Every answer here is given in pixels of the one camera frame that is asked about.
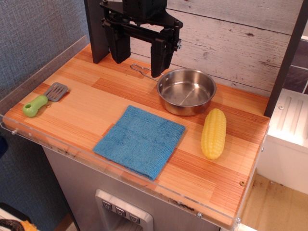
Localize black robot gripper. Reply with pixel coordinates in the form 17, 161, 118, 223
100, 0, 183, 77

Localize yellow plastic corn cob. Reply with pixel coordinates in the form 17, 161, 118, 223
201, 108, 227, 160

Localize small steel saucepan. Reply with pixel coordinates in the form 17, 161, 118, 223
130, 64, 217, 116

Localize blue folded cloth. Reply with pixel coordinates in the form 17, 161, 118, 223
93, 105, 185, 180

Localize clear acrylic edge guard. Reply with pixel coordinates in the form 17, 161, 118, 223
3, 108, 270, 230

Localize grey toy fridge cabinet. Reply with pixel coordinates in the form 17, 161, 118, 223
43, 148, 220, 231

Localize silver dispenser panel with buttons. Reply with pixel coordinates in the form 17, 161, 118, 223
95, 189, 154, 231

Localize white toy sink unit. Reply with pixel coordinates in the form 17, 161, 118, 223
257, 89, 308, 193

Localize orange object bottom left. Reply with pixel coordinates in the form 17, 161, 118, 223
0, 219, 38, 231

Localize green handled grey spatula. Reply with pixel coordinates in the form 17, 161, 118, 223
22, 82, 68, 117

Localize dark right shelf post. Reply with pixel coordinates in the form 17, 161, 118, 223
264, 0, 308, 117

